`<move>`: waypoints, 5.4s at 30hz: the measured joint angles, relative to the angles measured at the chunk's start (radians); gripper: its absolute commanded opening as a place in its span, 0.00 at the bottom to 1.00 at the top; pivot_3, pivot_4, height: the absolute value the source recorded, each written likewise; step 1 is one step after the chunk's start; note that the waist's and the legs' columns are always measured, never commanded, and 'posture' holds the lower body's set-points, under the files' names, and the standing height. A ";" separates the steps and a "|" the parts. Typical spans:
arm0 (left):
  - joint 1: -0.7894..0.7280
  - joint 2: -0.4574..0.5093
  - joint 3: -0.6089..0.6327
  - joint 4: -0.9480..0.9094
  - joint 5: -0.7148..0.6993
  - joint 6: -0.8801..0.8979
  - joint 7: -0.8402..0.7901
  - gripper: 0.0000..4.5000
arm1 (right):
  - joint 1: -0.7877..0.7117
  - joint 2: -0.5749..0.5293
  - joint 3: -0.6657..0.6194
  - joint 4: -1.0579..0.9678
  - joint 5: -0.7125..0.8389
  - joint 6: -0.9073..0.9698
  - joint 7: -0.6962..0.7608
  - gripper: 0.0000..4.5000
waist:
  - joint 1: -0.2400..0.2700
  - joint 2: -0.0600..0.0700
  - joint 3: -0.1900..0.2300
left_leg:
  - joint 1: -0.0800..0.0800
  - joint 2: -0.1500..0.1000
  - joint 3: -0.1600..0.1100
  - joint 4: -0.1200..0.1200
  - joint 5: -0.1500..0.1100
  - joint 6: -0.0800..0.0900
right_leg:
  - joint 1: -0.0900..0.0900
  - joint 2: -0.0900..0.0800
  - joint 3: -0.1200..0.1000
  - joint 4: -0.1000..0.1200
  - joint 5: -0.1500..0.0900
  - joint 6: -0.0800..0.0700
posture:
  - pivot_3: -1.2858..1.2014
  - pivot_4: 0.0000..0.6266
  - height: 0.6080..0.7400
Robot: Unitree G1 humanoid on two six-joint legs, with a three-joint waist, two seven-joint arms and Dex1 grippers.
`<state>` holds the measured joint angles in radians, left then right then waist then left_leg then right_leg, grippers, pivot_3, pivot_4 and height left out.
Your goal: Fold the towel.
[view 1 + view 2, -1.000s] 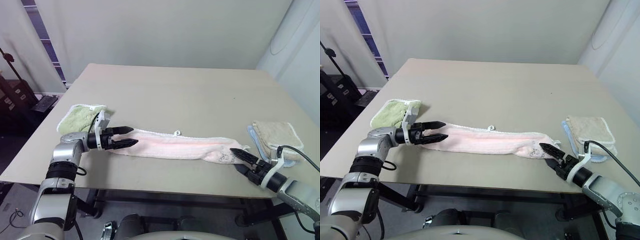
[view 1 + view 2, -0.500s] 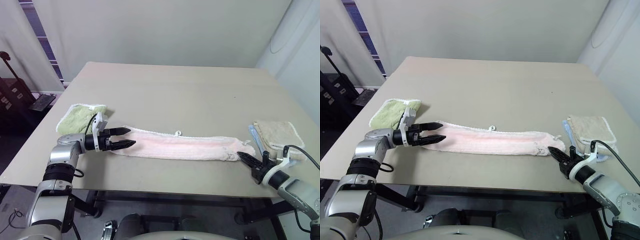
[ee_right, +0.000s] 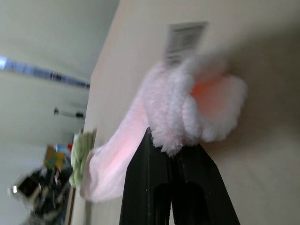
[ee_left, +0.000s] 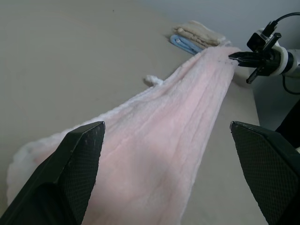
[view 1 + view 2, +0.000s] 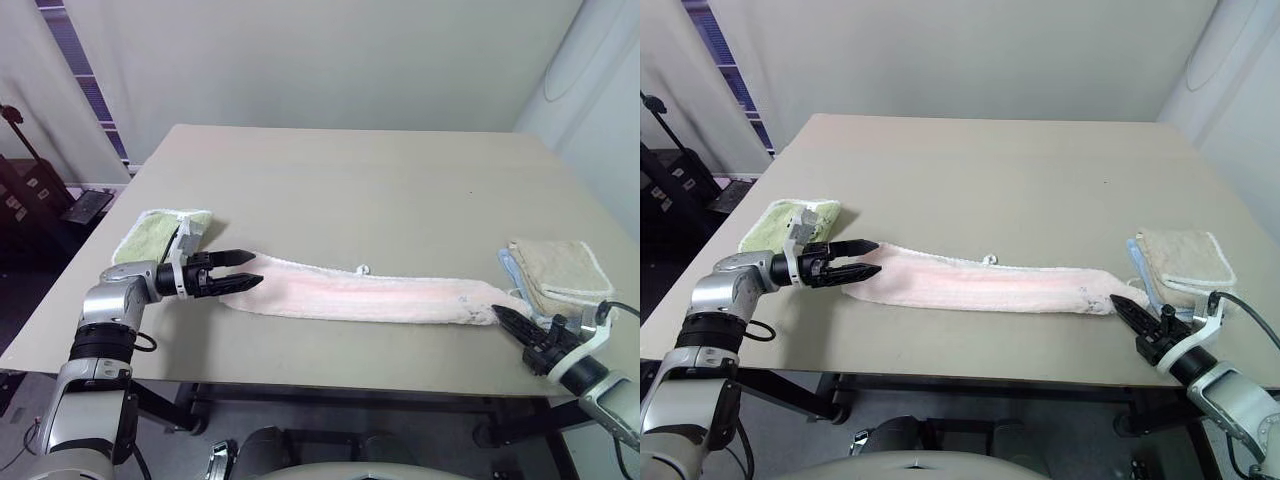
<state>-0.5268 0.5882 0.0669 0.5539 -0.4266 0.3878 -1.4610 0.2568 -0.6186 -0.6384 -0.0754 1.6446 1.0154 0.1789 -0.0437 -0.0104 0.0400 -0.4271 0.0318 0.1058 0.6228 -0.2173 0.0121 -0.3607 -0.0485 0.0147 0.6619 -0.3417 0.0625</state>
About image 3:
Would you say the cluttered dark equipment pile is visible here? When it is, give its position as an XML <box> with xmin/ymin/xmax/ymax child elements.
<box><xmin>8</xmin><ymin>142</ymin><xmax>75</xmax><ymax>220</ymax></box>

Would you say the green fluffy towel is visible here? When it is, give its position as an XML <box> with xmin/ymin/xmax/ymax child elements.
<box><xmin>69</xmin><ymin>128</ymin><xmax>97</xmax><ymax>188</ymax></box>

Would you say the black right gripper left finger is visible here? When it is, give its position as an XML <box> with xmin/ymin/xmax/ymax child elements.
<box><xmin>119</xmin><ymin>126</ymin><xmax>173</xmax><ymax>225</ymax></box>

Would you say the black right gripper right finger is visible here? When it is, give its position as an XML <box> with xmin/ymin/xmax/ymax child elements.
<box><xmin>168</xmin><ymin>140</ymin><xmax>241</xmax><ymax>225</ymax></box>

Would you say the long blue-grey ceiling fixture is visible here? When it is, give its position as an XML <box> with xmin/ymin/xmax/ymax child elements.
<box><xmin>0</xmin><ymin>55</ymin><xmax>91</xmax><ymax>89</ymax></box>

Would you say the small black wall fixture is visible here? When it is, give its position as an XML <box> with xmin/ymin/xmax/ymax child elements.
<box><xmin>53</xmin><ymin>107</ymin><xmax>85</xmax><ymax>120</ymax></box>

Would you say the white printed label sheet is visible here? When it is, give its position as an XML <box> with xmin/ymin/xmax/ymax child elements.
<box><xmin>162</xmin><ymin>21</ymin><xmax>209</xmax><ymax>67</ymax></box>

